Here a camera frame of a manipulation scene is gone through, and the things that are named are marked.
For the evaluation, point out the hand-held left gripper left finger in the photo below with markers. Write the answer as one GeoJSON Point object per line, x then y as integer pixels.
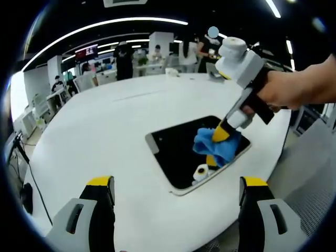
{"type": "Point", "coordinates": [102, 223]}

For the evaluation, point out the dark grey object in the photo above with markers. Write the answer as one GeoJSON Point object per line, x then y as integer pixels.
{"type": "Point", "coordinates": [215, 73]}

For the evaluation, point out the green potted plant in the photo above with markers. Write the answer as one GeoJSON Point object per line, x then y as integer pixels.
{"type": "Point", "coordinates": [142, 60]}

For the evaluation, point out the wall screen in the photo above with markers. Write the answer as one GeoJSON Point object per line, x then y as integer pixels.
{"type": "Point", "coordinates": [86, 50]}

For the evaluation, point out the curved ceiling light strip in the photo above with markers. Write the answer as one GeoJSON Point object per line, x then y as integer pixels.
{"type": "Point", "coordinates": [99, 25]}

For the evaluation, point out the grey mesh chair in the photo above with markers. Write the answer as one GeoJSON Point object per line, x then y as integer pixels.
{"type": "Point", "coordinates": [309, 178]}

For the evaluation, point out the white round object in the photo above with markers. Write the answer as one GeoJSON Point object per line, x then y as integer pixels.
{"type": "Point", "coordinates": [172, 72]}

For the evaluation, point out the black object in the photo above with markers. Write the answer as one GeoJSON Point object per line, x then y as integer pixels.
{"type": "Point", "coordinates": [27, 198]}

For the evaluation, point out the blue cleaning cloth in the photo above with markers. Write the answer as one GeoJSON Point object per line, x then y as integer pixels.
{"type": "Point", "coordinates": [223, 151]}

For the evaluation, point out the person's right hand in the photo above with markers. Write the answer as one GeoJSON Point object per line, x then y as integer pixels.
{"type": "Point", "coordinates": [283, 89]}

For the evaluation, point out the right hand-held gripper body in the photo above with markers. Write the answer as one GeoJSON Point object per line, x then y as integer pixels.
{"type": "Point", "coordinates": [244, 65]}

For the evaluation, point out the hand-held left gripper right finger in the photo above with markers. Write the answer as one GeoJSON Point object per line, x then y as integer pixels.
{"type": "Point", "coordinates": [252, 223]}

